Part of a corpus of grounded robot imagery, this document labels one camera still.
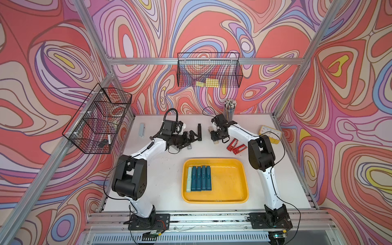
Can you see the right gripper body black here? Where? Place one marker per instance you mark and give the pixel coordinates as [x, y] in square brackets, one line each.
[217, 135]

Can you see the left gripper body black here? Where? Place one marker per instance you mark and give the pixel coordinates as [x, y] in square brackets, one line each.
[179, 140]

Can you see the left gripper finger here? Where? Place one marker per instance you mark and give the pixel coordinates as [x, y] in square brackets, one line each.
[189, 141]
[192, 134]

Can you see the dark teal pruning pliers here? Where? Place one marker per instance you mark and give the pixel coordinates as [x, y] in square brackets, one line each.
[194, 179]

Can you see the pale green pruning pliers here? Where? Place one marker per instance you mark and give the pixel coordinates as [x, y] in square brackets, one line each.
[189, 179]

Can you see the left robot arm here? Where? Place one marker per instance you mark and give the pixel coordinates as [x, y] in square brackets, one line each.
[131, 176]

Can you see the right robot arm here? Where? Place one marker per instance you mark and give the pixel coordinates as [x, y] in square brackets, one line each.
[261, 157]

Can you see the black pruning pliers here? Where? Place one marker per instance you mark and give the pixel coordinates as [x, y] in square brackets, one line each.
[199, 128]

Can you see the beige pruning pliers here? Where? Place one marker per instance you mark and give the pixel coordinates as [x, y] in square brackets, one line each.
[211, 129]

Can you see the light blue-grey pliers far left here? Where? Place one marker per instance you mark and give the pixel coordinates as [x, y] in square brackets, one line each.
[141, 131]

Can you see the yellow plastic storage tray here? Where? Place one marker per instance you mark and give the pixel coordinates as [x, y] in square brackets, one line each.
[228, 179]

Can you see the pencil holder cup with pencils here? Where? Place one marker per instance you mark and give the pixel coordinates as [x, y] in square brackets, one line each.
[229, 109]

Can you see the yellow sticky notes in basket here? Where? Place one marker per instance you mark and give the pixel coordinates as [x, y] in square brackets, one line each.
[212, 83]

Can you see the yellow alarm clock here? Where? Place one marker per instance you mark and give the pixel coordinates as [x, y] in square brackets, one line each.
[273, 134]

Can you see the black wire basket back wall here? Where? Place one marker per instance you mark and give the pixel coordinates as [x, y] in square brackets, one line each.
[198, 66]

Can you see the black wire basket wall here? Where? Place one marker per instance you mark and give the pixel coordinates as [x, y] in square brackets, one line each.
[94, 127]
[198, 66]

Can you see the black wire basket left wall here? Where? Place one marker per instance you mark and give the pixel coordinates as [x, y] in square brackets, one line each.
[94, 127]

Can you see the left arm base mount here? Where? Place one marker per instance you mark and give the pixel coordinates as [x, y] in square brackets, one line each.
[149, 222]

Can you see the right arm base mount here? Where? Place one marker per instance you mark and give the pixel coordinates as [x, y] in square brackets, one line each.
[277, 218]

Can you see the aluminium front rail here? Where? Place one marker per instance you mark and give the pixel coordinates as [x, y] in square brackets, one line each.
[310, 227]

